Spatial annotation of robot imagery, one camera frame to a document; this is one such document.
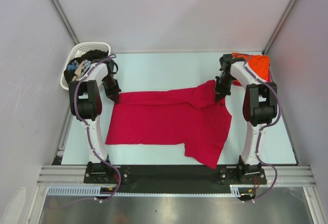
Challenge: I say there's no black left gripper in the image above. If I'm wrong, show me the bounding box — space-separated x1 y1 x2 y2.
101 74 121 105

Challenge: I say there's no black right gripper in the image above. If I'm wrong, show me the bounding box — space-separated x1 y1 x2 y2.
214 74 236 103

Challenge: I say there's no red polo shirt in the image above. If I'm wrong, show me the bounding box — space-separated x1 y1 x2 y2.
105 80 232 169

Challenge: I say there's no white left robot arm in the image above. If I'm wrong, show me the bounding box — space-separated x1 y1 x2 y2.
69 54 121 184

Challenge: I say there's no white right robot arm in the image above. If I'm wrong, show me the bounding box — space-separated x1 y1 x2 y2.
214 54 280 185

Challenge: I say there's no black printed t shirt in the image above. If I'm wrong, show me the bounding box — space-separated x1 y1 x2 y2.
64 50 109 83

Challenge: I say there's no white plastic laundry basket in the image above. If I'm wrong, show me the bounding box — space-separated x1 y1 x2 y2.
59 42 111 91

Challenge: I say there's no folded orange t shirt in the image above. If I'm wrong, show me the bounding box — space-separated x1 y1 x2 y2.
232 52 270 81

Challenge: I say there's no aluminium frame rail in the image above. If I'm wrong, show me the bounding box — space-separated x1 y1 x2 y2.
37 165 316 187

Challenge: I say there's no grey slotted cable duct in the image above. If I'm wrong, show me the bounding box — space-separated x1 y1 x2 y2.
48 186 116 196

